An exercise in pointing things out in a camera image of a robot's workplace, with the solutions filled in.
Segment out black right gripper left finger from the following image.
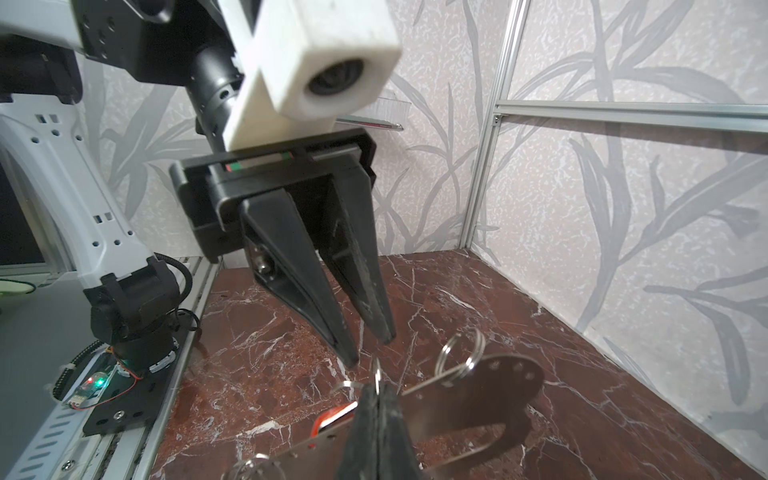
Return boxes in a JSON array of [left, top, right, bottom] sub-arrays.
[[336, 384, 380, 480]]

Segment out aluminium frame profiles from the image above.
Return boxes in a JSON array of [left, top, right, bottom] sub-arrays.
[[459, 1, 767, 248]]

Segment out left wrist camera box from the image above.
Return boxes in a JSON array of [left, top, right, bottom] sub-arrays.
[[219, 1, 402, 152]]

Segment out white slotted cable duct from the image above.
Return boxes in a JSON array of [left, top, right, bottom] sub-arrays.
[[4, 405, 89, 479]]

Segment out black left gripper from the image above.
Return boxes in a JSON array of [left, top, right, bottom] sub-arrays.
[[169, 128, 396, 368]]

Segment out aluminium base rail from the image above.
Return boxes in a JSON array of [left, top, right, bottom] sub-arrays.
[[0, 254, 220, 480]]

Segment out key with red tag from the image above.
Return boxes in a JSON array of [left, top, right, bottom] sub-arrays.
[[310, 401, 358, 437]]

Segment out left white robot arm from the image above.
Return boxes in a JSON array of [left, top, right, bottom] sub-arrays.
[[1, 1, 402, 373]]

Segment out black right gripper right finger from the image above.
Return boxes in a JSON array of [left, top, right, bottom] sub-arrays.
[[377, 384, 424, 480]]

